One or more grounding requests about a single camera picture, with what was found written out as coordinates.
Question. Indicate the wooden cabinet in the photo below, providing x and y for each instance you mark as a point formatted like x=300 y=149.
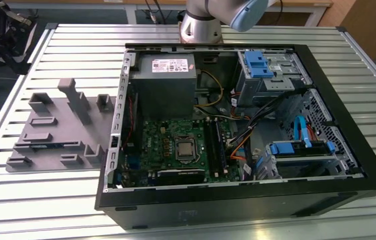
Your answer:
x=368 y=25

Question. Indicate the grey parts rack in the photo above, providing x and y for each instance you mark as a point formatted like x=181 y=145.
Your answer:
x=57 y=130

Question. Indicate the hard disk in blue carrier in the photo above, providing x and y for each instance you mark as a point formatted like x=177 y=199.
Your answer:
x=283 y=148

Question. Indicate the RAM stick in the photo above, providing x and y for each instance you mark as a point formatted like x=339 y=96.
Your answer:
x=220 y=147
x=44 y=145

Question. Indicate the black PC case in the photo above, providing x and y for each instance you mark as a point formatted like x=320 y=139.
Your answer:
x=241 y=207

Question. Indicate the black graphics card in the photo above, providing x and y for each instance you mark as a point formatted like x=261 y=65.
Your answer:
x=181 y=176

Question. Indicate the blue drive latch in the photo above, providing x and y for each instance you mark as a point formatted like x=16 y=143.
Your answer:
x=257 y=67

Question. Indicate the silver CPU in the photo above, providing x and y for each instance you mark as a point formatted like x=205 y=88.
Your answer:
x=185 y=150

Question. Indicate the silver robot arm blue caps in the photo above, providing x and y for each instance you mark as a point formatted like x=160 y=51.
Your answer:
x=197 y=27

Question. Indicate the green motherboard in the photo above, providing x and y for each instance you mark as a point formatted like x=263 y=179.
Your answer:
x=156 y=162

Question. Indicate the grey power supply unit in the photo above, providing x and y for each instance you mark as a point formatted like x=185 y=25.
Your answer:
x=161 y=95

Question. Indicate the grey optical drive cage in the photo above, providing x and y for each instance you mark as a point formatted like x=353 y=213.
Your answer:
x=281 y=83

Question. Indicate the white-framed wooden desk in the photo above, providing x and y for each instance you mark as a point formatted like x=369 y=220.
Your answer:
x=317 y=15

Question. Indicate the grey disk bay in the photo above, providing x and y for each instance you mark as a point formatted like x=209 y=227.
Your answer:
x=308 y=160

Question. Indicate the black empty RAM slot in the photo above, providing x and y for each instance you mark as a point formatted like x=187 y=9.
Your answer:
x=211 y=147

